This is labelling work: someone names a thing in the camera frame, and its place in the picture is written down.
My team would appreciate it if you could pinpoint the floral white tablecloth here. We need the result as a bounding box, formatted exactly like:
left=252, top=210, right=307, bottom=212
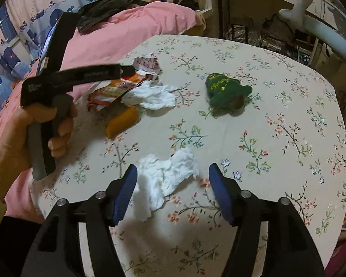
left=31, top=35, right=346, bottom=276

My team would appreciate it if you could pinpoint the blue grey desk chair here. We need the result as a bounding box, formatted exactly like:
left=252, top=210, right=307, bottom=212
left=279, top=0, right=346, bottom=61

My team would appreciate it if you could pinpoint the left hand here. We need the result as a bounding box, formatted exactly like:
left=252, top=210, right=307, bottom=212
left=0, top=102, right=79, bottom=201

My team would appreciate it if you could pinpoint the pink duvet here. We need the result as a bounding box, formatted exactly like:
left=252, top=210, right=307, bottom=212
left=0, top=2, right=206, bottom=223

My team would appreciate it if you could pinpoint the white tissue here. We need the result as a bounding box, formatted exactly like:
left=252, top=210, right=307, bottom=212
left=121, top=81, right=177, bottom=111
left=132, top=148, right=199, bottom=222

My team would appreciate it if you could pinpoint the whale print curtain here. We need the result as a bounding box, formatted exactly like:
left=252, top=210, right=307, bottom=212
left=0, top=0, right=96, bottom=112

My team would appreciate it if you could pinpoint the green knitted toy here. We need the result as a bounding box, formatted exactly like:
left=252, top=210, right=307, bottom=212
left=205, top=72, right=252, bottom=111

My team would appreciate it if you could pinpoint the orange snack wrapper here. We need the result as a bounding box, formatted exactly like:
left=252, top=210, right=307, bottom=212
left=87, top=53, right=161, bottom=111

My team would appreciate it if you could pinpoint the black jacket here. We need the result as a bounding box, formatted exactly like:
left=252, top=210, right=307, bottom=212
left=77, top=0, right=136, bottom=32

